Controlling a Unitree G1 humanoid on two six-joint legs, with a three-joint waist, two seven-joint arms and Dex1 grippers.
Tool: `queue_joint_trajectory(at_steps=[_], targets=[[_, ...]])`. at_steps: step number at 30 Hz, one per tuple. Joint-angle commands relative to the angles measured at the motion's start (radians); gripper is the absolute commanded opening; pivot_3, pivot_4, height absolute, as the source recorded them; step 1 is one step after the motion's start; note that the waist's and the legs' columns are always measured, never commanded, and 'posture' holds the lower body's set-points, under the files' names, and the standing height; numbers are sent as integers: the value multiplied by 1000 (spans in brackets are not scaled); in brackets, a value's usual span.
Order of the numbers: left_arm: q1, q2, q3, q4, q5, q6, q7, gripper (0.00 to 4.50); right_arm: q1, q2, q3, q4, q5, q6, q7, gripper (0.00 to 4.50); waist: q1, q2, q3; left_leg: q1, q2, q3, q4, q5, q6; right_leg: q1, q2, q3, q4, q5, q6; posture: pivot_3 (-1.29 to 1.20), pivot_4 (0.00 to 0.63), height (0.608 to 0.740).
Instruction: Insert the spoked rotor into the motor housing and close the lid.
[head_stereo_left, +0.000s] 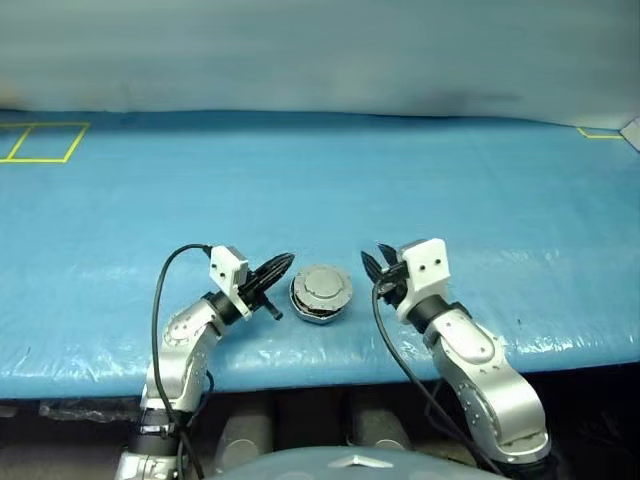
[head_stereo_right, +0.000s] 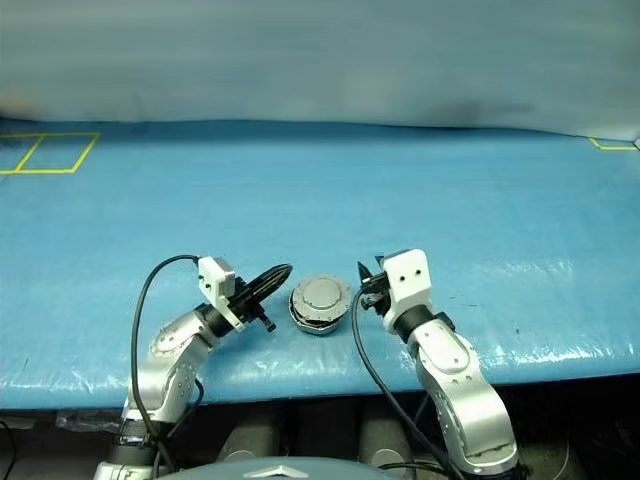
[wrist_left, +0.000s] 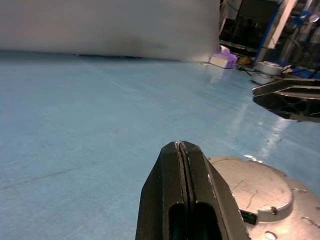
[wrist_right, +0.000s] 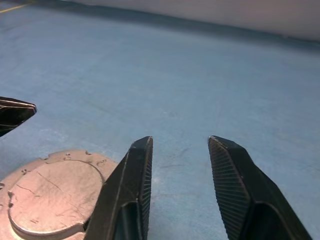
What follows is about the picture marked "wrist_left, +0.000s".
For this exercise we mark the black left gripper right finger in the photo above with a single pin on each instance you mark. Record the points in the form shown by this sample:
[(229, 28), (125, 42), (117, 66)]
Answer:
[(210, 207)]

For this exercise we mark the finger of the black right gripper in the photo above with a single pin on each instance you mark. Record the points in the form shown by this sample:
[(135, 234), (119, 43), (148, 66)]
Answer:
[(287, 85), (300, 107)]

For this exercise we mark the purple and white box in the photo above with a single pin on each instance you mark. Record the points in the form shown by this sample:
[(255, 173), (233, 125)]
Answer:
[(223, 58)]

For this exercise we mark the round silver metal plate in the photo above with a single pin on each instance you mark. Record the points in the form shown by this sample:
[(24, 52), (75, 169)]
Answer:
[(262, 185)]

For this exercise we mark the round silver-white container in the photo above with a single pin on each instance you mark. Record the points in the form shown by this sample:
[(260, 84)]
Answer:
[(266, 71)]

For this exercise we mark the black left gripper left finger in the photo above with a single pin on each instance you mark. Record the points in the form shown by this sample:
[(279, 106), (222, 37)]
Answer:
[(162, 195)]

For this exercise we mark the yellow object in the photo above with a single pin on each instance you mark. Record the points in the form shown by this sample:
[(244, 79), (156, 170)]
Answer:
[(244, 61)]

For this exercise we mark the blue and white post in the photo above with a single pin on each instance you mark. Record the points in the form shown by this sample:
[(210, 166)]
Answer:
[(273, 30)]

